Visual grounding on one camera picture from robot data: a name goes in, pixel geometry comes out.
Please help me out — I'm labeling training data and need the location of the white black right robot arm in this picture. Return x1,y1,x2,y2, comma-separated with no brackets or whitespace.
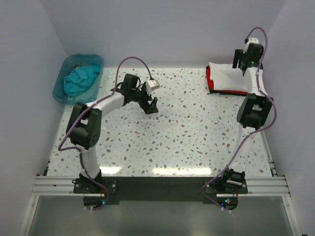
219,38,272,193

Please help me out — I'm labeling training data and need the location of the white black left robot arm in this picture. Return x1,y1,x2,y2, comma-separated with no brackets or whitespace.
66,74,160,193

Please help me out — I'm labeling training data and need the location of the aluminium frame rail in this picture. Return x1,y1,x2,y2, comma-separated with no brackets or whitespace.
31,176,290,197

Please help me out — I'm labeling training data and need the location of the teal plastic bin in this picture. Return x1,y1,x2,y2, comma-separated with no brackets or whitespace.
53,54,104,105

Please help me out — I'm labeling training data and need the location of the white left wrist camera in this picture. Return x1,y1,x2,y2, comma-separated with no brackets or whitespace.
145,79,160,93

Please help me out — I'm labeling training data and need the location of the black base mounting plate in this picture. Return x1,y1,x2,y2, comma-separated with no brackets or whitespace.
72,176,248,208

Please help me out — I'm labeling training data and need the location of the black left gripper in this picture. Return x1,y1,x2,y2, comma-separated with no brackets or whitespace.
131,84,158,114

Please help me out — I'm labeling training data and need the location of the white t shirt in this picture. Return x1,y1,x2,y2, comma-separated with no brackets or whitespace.
209,62,266,95

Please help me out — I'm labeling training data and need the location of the teal crumpled t shirt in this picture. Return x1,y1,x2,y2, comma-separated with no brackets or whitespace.
63,63,101,97

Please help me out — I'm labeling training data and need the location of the red folded t shirt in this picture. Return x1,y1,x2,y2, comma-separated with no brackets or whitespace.
206,66,244,92

